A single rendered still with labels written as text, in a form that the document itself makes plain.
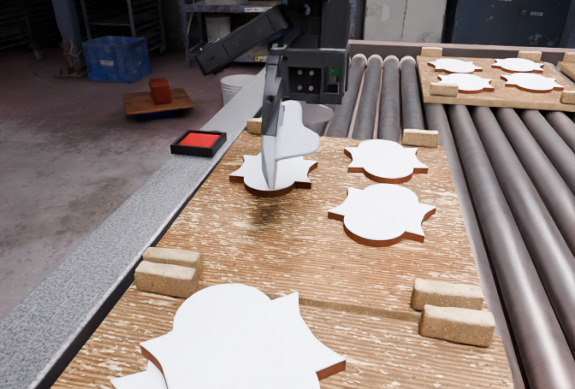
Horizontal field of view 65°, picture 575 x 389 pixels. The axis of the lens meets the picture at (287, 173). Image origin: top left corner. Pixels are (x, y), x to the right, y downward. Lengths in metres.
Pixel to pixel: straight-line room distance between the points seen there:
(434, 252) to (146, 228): 0.35
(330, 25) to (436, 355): 0.32
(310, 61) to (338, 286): 0.23
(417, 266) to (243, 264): 0.18
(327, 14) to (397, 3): 4.58
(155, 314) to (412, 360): 0.23
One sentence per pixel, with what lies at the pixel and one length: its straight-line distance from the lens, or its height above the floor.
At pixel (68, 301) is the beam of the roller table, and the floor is 0.91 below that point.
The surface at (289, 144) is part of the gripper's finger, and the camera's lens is 0.46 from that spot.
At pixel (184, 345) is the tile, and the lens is 0.33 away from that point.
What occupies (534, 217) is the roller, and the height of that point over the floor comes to 0.92.
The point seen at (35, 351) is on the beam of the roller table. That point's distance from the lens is 0.49.
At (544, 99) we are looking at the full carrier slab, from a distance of 1.14.
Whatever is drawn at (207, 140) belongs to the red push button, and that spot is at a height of 0.93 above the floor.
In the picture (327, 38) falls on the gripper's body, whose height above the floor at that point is 1.15.
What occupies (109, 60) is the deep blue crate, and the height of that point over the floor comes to 0.22.
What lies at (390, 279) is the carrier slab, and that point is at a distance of 0.48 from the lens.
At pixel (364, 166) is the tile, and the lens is 0.68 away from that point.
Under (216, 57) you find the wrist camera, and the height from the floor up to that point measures 1.13.
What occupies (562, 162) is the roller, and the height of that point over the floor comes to 0.91.
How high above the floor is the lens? 1.24
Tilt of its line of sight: 27 degrees down
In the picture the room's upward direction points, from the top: straight up
